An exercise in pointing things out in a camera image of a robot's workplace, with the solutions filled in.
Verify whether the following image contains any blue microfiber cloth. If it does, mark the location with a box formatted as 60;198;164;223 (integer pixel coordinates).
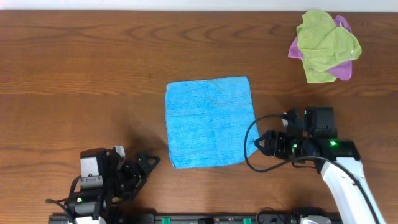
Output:
165;77;259;169

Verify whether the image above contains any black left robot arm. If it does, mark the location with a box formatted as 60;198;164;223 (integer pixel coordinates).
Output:
63;146;160;223

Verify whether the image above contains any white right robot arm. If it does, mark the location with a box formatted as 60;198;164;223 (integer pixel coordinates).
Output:
254;107;385;223

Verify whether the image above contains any purple microfiber cloth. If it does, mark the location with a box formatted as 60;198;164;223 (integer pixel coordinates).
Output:
288;15;353;83

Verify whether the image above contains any green microfiber cloth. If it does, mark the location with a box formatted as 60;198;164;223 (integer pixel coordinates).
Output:
296;11;362;77

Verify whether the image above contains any black mounting rail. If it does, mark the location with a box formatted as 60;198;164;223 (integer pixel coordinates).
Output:
48;208;343;224

